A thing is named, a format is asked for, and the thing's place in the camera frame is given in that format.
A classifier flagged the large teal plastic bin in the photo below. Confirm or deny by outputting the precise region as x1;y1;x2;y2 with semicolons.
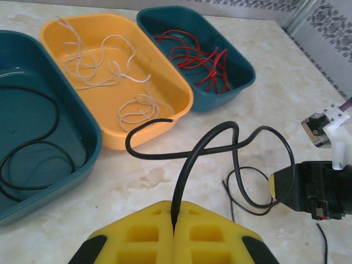
0;30;103;228

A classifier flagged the yellow plastic bin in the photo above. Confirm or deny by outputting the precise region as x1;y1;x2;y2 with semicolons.
39;15;195;151

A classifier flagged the white wire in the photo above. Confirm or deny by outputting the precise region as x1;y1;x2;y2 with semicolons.
56;16;152;90
118;82;174;130

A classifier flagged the red wire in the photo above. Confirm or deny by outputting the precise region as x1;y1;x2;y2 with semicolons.
172;46;232;95
153;29;221;69

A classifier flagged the thick black cable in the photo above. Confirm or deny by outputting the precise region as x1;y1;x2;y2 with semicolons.
125;118;296;232

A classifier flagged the small teal plastic bin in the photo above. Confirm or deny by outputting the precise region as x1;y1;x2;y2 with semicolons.
136;5;256;113

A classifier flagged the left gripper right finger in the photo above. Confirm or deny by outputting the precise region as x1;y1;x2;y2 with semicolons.
173;200;280;264

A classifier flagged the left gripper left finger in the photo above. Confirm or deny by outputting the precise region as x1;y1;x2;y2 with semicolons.
67;200;175;264

